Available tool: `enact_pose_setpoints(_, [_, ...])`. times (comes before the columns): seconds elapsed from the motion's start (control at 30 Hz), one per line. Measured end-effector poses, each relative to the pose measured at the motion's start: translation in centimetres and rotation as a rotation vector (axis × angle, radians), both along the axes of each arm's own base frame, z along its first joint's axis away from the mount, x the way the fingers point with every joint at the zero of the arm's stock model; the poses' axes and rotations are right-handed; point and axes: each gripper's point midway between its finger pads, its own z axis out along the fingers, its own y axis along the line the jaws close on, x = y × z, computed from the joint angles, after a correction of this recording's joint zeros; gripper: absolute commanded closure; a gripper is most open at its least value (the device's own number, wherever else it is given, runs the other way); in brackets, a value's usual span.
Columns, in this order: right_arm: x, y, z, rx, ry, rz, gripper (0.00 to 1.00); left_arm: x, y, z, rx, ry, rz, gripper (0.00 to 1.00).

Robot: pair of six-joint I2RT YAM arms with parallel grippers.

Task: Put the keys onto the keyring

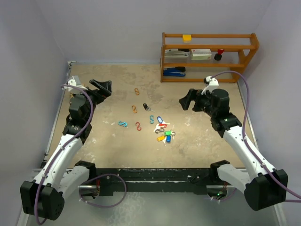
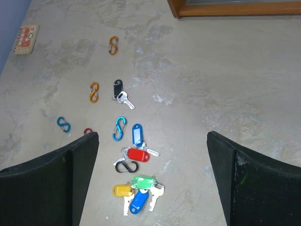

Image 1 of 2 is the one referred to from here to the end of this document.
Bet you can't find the teal carabiner left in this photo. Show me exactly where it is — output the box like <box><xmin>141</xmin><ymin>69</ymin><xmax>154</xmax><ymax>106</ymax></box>
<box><xmin>118</xmin><ymin>121</ymin><xmax>127</xmax><ymax>127</ymax></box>

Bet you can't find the white grey stapler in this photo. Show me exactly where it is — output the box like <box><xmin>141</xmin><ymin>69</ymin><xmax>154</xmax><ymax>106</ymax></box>
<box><xmin>165</xmin><ymin>48</ymin><xmax>190</xmax><ymax>58</ymax></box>

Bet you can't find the black tag key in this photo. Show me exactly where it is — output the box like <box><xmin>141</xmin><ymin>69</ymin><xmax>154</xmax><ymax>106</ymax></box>
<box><xmin>143</xmin><ymin>103</ymin><xmax>154</xmax><ymax>112</ymax></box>

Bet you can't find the wooden shelf rack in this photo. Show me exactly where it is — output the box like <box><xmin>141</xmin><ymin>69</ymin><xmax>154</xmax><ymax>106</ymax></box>
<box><xmin>160</xmin><ymin>33</ymin><xmax>260</xmax><ymax>83</ymax></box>

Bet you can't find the red tag key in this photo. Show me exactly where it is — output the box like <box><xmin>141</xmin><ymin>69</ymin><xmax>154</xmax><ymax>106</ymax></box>
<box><xmin>154</xmin><ymin>124</ymin><xmax>167</xmax><ymax>132</ymax></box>

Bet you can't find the white red box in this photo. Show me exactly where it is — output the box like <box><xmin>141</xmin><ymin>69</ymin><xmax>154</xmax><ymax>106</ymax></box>
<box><xmin>190</xmin><ymin>49</ymin><xmax>212</xmax><ymax>60</ymax></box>

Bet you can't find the teal carabiner right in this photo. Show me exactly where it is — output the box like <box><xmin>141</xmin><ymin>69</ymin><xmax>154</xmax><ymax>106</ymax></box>
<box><xmin>150</xmin><ymin>115</ymin><xmax>155</xmax><ymax>124</ymax></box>

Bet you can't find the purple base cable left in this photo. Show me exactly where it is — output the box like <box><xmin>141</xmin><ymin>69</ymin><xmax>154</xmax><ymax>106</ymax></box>
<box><xmin>79</xmin><ymin>173</ymin><xmax>127</xmax><ymax>209</ymax></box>

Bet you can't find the green tag key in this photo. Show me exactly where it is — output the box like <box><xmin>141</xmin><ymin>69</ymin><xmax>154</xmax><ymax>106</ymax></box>
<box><xmin>164</xmin><ymin>130</ymin><xmax>176</xmax><ymax>139</ymax></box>

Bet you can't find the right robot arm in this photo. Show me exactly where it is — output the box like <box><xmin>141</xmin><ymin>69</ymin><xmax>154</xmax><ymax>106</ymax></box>
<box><xmin>179</xmin><ymin>89</ymin><xmax>288</xmax><ymax>211</ymax></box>

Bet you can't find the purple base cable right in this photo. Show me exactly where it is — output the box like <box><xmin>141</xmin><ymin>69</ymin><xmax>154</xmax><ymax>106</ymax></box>
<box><xmin>210</xmin><ymin>187</ymin><xmax>238</xmax><ymax>203</ymax></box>

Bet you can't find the black base frame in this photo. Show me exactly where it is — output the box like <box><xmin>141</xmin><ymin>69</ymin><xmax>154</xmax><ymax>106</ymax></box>
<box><xmin>75</xmin><ymin>160</ymin><xmax>236</xmax><ymax>196</ymax></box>

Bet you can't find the yellow block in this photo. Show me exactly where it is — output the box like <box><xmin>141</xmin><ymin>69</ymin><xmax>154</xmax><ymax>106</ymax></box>
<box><xmin>182</xmin><ymin>34</ymin><xmax>192</xmax><ymax>44</ymax></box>

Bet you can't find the orange carabiner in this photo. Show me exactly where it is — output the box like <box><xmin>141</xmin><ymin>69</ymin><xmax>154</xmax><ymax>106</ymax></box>
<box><xmin>132</xmin><ymin>105</ymin><xmax>137</xmax><ymax>113</ymax></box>
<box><xmin>134</xmin><ymin>88</ymin><xmax>140</xmax><ymax>95</ymax></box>

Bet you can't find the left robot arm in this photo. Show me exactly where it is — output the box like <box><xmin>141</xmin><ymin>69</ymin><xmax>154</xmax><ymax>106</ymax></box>
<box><xmin>20</xmin><ymin>76</ymin><xmax>112</xmax><ymax>225</ymax></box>

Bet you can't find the yellow tag key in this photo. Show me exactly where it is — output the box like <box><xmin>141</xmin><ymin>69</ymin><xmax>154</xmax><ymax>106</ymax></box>
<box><xmin>157</xmin><ymin>136</ymin><xmax>165</xmax><ymax>141</ymax></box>

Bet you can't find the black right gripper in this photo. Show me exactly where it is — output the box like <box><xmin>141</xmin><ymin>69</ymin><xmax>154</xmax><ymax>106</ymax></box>
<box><xmin>179</xmin><ymin>89</ymin><xmax>217</xmax><ymax>117</ymax></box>

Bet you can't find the red black stamp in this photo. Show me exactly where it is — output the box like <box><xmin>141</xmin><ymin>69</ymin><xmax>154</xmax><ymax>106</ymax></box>
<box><xmin>214</xmin><ymin>49</ymin><xmax>224</xmax><ymax>61</ymax></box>

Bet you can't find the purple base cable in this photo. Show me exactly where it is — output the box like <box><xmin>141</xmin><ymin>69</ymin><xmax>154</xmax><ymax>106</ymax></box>
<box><xmin>210</xmin><ymin>187</ymin><xmax>238</xmax><ymax>203</ymax></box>
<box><xmin>79</xmin><ymin>173</ymin><xmax>127</xmax><ymax>209</ymax></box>

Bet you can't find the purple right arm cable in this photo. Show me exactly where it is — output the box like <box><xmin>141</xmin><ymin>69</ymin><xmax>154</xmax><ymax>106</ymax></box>
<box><xmin>211</xmin><ymin>70</ymin><xmax>301</xmax><ymax>203</ymax></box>

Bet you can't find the black carabiner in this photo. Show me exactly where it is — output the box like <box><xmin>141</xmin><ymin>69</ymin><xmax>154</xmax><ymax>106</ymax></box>
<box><xmin>155</xmin><ymin>128</ymin><xmax>165</xmax><ymax>134</ymax></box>

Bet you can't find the teal carabiner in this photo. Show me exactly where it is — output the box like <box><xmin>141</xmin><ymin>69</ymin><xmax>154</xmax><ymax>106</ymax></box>
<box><xmin>118</xmin><ymin>121</ymin><xmax>127</xmax><ymax>127</ymax></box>
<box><xmin>150</xmin><ymin>115</ymin><xmax>155</xmax><ymax>124</ymax></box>

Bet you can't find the blue black stapler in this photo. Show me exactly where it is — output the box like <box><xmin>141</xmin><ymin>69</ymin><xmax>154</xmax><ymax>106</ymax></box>
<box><xmin>163</xmin><ymin>66</ymin><xmax>186</xmax><ymax>77</ymax></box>

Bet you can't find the aluminium rail frame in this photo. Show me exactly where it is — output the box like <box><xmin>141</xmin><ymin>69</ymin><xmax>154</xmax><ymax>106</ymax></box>
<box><xmin>16</xmin><ymin>61</ymin><xmax>77</xmax><ymax>226</ymax></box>

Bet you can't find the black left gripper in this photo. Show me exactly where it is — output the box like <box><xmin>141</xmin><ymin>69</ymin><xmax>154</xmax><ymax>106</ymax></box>
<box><xmin>73</xmin><ymin>80</ymin><xmax>111</xmax><ymax>123</ymax></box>

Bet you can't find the blue tag key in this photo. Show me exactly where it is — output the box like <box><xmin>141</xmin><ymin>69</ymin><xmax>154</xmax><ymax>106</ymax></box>
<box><xmin>157</xmin><ymin>116</ymin><xmax>170</xmax><ymax>125</ymax></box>
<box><xmin>163</xmin><ymin>135</ymin><xmax>172</xmax><ymax>145</ymax></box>

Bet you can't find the red carabiner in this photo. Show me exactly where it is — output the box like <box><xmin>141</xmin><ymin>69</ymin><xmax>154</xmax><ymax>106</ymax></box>
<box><xmin>135</xmin><ymin>122</ymin><xmax>142</xmax><ymax>131</ymax></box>

